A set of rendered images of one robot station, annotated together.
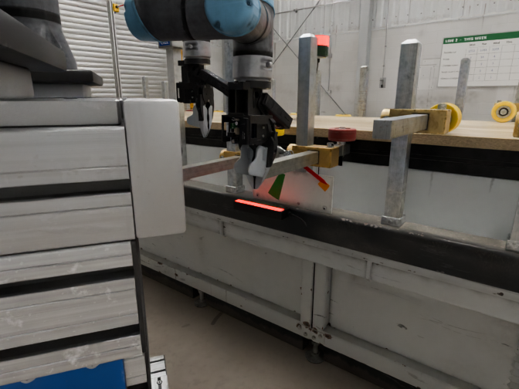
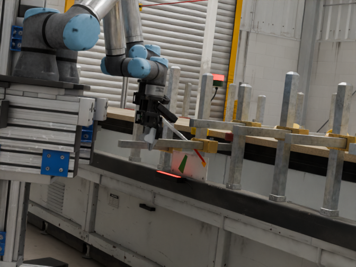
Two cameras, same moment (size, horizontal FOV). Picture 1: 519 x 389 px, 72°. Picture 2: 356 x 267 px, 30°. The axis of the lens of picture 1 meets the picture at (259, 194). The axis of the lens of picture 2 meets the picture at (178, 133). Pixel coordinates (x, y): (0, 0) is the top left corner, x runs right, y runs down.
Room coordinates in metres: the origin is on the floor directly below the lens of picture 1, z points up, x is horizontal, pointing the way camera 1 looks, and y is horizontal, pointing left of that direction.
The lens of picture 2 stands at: (-1.73, -0.91, 1.03)
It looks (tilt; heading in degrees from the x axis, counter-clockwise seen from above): 3 degrees down; 18
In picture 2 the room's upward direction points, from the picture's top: 7 degrees clockwise
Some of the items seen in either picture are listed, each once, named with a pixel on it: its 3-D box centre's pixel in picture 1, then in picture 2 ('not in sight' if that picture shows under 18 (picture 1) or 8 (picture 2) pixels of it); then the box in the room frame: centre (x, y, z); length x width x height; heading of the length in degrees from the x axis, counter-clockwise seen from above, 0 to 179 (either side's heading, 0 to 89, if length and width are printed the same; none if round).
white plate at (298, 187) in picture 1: (289, 187); (188, 165); (0.96, -0.08, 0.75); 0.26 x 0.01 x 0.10; 53
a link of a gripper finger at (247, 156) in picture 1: (244, 167); (145, 138); (0.71, 0.03, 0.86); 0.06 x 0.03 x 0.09; 143
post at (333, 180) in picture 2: not in sight; (336, 155); (0.51, -0.72, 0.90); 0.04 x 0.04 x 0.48; 53
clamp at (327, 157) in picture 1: (312, 154); (203, 145); (0.95, -0.14, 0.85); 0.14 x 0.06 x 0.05; 53
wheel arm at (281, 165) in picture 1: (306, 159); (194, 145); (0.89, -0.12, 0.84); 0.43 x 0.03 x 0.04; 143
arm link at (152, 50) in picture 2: not in sight; (150, 57); (1.04, 0.17, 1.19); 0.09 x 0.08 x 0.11; 126
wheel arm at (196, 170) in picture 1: (234, 162); (162, 147); (1.05, 0.08, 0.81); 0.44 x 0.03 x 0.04; 143
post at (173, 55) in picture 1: (177, 117); (139, 115); (1.27, 0.29, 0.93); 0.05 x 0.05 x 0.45; 53
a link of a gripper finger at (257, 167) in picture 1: (256, 168); (149, 139); (0.69, 0.01, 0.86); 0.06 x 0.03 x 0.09; 143
